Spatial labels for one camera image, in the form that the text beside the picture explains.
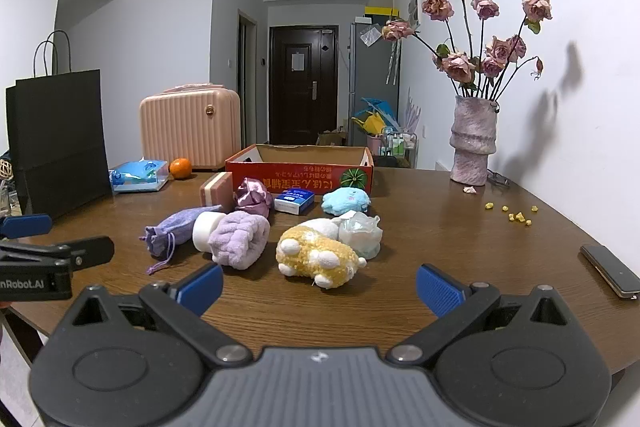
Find pink textured vase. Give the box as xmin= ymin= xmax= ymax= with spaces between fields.
xmin=448 ymin=96 xmax=500 ymax=187

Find white plastic bag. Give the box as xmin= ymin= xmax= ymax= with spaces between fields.
xmin=332 ymin=212 xmax=385 ymax=261

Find dried pink roses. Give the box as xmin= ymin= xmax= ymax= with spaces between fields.
xmin=382 ymin=0 xmax=554 ymax=100

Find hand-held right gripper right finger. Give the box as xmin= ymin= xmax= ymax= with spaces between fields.
xmin=389 ymin=263 xmax=576 ymax=369

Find purple fluffy towel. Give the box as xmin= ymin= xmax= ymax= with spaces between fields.
xmin=207 ymin=212 xmax=271 ymax=271

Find small blue white box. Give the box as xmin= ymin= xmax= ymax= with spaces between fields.
xmin=273 ymin=188 xmax=316 ymax=216

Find brown cardboard floor box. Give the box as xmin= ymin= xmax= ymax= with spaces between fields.
xmin=317 ymin=129 xmax=349 ymax=147

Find dark framed side door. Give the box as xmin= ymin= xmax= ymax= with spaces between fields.
xmin=237 ymin=9 xmax=259 ymax=148

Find purple drawstring pouch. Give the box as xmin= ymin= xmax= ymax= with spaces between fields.
xmin=139 ymin=205 xmax=224 ymax=276

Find black duffel bag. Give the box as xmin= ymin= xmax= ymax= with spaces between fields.
xmin=372 ymin=154 xmax=416 ymax=169

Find pink ribbed suitcase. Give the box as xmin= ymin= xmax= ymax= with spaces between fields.
xmin=139 ymin=83 xmax=243 ymax=172

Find purple satin scrunchie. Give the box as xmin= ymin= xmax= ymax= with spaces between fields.
xmin=233 ymin=177 xmax=275 ymax=221

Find hanging white umbrella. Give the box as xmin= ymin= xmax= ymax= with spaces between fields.
xmin=384 ymin=39 xmax=402 ymax=86

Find scattered yellow crumbs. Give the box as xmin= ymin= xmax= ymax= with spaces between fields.
xmin=483 ymin=201 xmax=540 ymax=224

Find dark brown entrance door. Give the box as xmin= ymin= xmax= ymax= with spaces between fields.
xmin=269 ymin=25 xmax=339 ymax=146

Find purple wall decoration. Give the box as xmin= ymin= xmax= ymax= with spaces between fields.
xmin=403 ymin=86 xmax=425 ymax=136

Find clear plastic document pouch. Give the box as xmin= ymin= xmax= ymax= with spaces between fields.
xmin=359 ymin=24 xmax=382 ymax=48

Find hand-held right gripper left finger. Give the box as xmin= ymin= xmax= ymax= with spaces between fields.
xmin=66 ymin=263 xmax=253 ymax=369

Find cart with bottles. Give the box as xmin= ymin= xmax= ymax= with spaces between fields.
xmin=379 ymin=127 xmax=419 ymax=168

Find pink layered sponge block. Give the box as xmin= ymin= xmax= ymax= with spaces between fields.
xmin=199 ymin=172 xmax=235 ymax=213

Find yellow black box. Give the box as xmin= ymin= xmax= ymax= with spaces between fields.
xmin=363 ymin=5 xmax=400 ymax=20

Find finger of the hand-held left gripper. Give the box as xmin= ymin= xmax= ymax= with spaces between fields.
xmin=0 ymin=214 xmax=54 ymax=239
xmin=0 ymin=235 xmax=115 ymax=268

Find light blue plush toy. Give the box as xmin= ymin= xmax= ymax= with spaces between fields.
xmin=320 ymin=187 xmax=372 ymax=216

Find yellow white plush toy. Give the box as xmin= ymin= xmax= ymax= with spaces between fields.
xmin=276 ymin=218 xmax=369 ymax=291

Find orange tangerine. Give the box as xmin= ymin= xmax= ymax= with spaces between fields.
xmin=169 ymin=157 xmax=193 ymax=180

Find grey refrigerator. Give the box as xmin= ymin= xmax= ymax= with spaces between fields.
xmin=349 ymin=19 xmax=401 ymax=148

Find black paper bag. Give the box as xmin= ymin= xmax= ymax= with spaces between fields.
xmin=5 ymin=29 xmax=114 ymax=221

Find blue yellow folded items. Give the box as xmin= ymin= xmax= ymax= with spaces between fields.
xmin=352 ymin=96 xmax=401 ymax=138

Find white makeup sponge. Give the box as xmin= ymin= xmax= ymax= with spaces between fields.
xmin=192 ymin=211 xmax=227 ymax=254

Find red cardboard box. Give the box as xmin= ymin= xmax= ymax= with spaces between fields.
xmin=225 ymin=144 xmax=375 ymax=198

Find black smartphone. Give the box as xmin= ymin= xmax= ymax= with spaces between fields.
xmin=580 ymin=244 xmax=640 ymax=299

